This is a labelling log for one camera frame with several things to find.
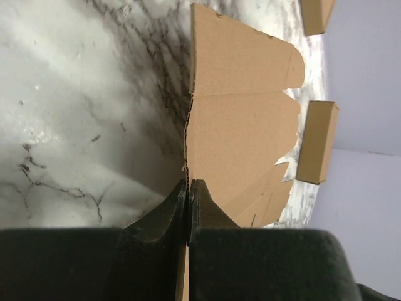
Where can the small cardboard box at back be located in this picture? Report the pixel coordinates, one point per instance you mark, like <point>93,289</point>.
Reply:
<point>316,15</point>

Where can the folded brown cardboard box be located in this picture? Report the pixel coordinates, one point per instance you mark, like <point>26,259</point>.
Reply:
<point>317,142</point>

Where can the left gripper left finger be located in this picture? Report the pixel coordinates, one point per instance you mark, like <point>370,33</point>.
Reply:
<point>144,261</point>

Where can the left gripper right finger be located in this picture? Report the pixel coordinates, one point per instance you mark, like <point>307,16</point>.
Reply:
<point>228,262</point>

